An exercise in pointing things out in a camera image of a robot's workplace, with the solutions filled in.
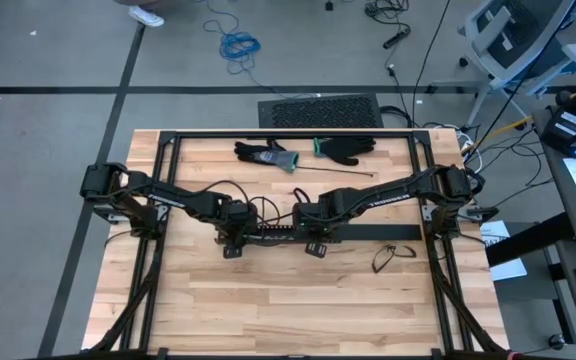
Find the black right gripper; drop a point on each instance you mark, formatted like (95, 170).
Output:
(320, 215)

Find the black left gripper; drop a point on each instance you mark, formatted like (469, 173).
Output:
(238, 220)

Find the clear safety glasses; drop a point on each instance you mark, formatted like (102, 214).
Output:
(382, 257)

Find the black duct cover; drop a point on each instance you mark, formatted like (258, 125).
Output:
(383, 232)

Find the long straight black zip tie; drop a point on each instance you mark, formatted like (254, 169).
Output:
(335, 171)

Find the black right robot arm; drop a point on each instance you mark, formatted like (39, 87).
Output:
(393, 197)

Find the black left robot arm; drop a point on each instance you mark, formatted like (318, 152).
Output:
(178, 196)

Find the black work glove green cuff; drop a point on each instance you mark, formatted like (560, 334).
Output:
(348, 149)

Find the black perforated box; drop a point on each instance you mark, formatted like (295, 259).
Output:
(318, 112)

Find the white paper sheet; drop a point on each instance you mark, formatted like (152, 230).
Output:
(510, 270)

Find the black desk beam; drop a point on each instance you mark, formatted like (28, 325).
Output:
(528, 240)

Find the black power strip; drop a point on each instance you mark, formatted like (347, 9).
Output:
(396, 39)

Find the dark grey desk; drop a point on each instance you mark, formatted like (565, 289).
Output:
(565, 260)

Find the person's foot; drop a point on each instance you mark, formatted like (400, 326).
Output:
(145, 16)

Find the black caster wheel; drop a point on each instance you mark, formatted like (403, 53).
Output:
(558, 341)

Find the black box white labels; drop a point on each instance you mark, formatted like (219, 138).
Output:
(565, 127)

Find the grey mesh office chair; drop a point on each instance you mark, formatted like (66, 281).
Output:
(508, 45)

